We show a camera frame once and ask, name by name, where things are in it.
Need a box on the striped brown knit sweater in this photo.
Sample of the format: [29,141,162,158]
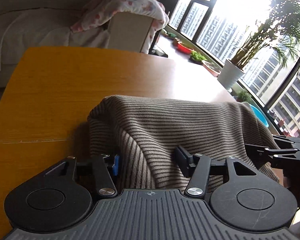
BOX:
[88,95,279,190]

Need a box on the turquoise plastic basin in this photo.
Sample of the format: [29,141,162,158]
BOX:
[250,104,269,128]

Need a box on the small potted green plant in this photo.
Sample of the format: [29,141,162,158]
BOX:
[236,89,253,103]

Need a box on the pink plant pot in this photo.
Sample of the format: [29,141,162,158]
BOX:
[202,60,221,77]

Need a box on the green leafy plant tray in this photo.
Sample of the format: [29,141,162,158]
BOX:
[189,50,206,65]

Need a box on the red plant bowl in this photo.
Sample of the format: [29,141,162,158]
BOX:
[177,42,194,55]

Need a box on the white pot palm plant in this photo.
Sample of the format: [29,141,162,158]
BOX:
[217,0,300,90]

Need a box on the floral pink blanket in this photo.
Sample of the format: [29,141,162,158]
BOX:
[70,0,169,54]

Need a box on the beige sofa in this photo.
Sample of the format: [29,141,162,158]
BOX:
[0,0,156,88]

